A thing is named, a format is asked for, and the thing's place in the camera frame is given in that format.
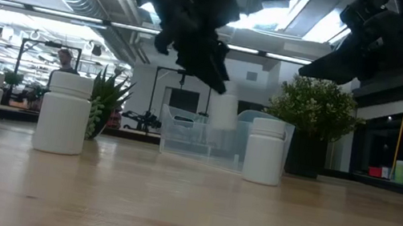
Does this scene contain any small background potted plant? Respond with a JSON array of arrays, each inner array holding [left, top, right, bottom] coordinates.
[[2, 70, 25, 88]]

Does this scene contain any black frame rig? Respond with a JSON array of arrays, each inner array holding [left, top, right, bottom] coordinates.
[[148, 64, 216, 120], [14, 36, 84, 88]]

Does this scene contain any person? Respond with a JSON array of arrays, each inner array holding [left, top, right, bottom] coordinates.
[[47, 46, 84, 84]]

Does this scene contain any succulent plant in black pot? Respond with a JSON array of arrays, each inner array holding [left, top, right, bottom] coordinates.
[[83, 65, 139, 147]]

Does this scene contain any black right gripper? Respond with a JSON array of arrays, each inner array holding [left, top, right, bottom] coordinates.
[[298, 0, 403, 95]]

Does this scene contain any red box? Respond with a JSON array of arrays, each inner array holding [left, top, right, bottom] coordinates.
[[368, 166, 383, 179]]

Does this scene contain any clear plastic basket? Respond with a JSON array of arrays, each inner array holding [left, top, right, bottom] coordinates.
[[155, 96, 297, 181]]

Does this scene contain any long ceiling light bar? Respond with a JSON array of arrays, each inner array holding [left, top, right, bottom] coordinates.
[[0, 0, 316, 67]]

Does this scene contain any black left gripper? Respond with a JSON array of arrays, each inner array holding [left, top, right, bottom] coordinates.
[[117, 0, 243, 96]]

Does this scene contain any light green cup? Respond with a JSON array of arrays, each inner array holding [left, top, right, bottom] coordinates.
[[393, 159, 403, 184]]

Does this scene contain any bushy green plant black pot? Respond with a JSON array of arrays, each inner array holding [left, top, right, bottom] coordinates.
[[254, 69, 372, 186]]

